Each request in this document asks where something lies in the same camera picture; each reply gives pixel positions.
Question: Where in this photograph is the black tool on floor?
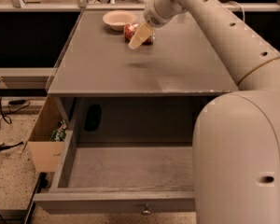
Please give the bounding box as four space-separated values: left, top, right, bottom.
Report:
0 141 23 152

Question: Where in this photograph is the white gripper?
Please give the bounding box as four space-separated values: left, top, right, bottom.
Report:
129 0 185 49

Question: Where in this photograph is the green chip bag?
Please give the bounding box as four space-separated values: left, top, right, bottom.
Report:
50 120 67 142

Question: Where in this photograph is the crushed red coke can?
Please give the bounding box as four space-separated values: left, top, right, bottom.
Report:
123 23 155 45

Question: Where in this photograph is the white hanging cable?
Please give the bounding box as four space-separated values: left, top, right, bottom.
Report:
227 1 246 24

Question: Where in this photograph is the metal drawer knob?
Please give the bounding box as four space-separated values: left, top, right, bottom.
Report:
141 203 152 216

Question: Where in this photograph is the black floor cable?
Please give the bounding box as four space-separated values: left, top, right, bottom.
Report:
0 79 32 135

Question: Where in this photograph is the grey wooden cabinet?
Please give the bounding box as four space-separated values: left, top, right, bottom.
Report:
49 11 237 146

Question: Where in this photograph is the brown cardboard box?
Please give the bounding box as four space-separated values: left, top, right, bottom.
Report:
27 97 64 173

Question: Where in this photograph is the open grey top drawer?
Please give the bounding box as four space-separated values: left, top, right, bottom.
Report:
35 97 199 214

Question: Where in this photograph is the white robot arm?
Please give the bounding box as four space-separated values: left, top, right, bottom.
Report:
130 0 280 224

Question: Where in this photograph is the white paper bowl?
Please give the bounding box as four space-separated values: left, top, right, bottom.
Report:
103 10 136 32

